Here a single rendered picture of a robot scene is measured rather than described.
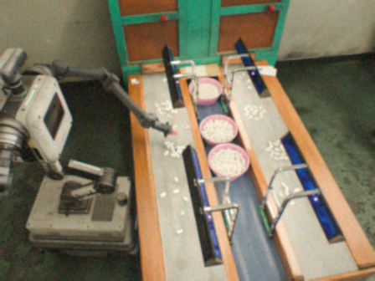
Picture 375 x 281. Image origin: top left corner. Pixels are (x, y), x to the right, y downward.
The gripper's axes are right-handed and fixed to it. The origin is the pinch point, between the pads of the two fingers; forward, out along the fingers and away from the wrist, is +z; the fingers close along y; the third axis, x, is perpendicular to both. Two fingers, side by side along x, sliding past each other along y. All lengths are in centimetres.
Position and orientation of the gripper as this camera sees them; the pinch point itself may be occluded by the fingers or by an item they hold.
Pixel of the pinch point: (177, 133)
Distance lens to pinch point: 208.9
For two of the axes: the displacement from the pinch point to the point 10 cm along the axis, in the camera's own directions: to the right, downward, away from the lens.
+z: 7.7, 3.1, 5.6
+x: -6.1, 5.9, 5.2
